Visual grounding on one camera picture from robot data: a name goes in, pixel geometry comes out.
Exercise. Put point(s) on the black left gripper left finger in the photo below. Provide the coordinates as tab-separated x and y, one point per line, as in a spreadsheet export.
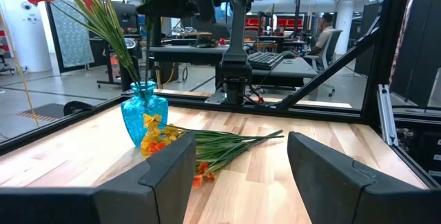
103	206

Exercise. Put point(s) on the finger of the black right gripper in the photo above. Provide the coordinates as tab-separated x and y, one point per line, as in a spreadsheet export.
201	3

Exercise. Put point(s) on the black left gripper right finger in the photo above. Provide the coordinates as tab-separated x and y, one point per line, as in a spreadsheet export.
344	196

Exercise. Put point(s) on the orange artificial flower bunch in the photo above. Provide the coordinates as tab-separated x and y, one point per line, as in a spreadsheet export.
224	144

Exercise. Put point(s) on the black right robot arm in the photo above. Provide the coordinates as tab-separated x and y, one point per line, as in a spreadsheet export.
237	38

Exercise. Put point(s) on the turquoise glass vase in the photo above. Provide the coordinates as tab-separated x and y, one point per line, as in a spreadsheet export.
138	113

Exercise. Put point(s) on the grey desk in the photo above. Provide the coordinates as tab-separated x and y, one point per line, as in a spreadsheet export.
193	53

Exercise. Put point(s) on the red storage rack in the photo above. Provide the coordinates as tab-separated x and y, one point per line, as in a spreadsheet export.
289	22

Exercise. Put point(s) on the black keyboard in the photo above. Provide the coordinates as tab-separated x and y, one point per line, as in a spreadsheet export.
265	60

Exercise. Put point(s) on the black box with white labels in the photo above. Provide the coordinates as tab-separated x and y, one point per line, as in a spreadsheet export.
423	155

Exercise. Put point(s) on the person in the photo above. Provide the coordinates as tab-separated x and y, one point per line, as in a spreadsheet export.
324	34

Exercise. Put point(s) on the hazard-striped black floor mat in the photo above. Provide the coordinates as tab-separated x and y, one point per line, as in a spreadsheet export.
48	112

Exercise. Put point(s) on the grey office chair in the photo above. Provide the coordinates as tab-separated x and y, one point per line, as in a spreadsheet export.
332	45

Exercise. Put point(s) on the white round column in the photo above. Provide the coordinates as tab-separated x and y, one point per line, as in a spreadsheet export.
344	27

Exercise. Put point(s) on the grey patterned partition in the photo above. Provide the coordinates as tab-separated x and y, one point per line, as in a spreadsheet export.
72	38

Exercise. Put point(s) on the black partition panel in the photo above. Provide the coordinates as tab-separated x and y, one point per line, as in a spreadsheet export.
427	45

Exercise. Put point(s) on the white pillar with panel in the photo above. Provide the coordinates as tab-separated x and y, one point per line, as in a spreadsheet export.
20	38

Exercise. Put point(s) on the silver aluminium bracket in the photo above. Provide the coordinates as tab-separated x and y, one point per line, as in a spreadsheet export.
387	120

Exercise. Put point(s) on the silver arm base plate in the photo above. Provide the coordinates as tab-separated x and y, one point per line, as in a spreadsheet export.
215	98

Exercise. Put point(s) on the black frame clamp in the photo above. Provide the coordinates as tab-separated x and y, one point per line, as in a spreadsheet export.
77	108

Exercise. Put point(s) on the black aluminium table frame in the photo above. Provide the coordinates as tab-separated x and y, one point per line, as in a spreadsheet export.
386	45

